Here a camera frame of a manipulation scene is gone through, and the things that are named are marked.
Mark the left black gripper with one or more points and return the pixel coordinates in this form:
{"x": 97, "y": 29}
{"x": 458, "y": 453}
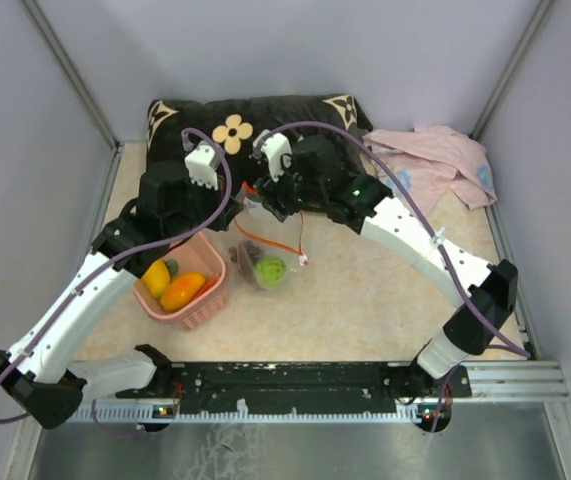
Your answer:
{"x": 223, "y": 221}

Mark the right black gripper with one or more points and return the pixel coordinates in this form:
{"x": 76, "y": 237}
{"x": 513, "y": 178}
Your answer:
{"x": 273, "y": 196}

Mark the purple grape bunch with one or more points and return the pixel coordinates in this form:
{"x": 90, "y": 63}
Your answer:
{"x": 246, "y": 252}

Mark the clear zip top bag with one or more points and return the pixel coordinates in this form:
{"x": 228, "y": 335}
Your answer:
{"x": 282, "y": 239}

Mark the green custard apple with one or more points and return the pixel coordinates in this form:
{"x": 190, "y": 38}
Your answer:
{"x": 270, "y": 271}

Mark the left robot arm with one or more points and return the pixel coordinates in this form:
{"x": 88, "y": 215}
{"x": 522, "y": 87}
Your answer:
{"x": 38, "y": 371}

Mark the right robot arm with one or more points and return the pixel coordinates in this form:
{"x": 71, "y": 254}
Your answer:
{"x": 483, "y": 295}

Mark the pink plastic basket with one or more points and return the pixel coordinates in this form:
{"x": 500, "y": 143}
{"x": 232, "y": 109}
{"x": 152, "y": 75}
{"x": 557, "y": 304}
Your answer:
{"x": 196, "y": 255}

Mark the yellow lemon fruit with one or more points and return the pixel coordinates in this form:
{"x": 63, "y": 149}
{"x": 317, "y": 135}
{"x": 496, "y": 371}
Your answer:
{"x": 156, "y": 279}

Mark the orange mango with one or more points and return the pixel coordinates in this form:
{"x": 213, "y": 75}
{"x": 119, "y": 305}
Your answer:
{"x": 181, "y": 291}

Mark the orange carrot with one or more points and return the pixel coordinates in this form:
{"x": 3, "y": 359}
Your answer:
{"x": 207, "y": 286}

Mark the black floral pillow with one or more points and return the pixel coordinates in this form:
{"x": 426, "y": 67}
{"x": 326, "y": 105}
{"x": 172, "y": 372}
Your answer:
{"x": 235, "y": 123}

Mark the pink printed cloth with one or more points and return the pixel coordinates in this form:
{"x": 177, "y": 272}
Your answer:
{"x": 433, "y": 160}

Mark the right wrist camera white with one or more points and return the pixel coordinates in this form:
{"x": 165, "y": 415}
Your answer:
{"x": 276, "y": 150}

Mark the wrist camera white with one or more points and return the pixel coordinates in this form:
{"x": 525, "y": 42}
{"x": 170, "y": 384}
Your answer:
{"x": 202, "y": 164}
{"x": 276, "y": 150}

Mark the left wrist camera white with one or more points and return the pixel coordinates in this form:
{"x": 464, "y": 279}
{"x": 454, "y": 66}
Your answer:
{"x": 202, "y": 164}

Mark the aluminium frame post left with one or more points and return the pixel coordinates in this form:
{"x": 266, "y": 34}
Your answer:
{"x": 70, "y": 71}

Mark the aluminium frame post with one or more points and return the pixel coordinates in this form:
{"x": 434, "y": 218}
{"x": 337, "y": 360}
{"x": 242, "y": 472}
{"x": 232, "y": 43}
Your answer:
{"x": 532, "y": 31}
{"x": 70, "y": 71}

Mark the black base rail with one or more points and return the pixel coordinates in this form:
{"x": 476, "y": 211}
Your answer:
{"x": 314, "y": 388}

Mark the aluminium frame post right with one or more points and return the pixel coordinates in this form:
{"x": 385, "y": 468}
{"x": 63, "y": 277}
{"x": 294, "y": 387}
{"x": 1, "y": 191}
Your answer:
{"x": 532, "y": 31}

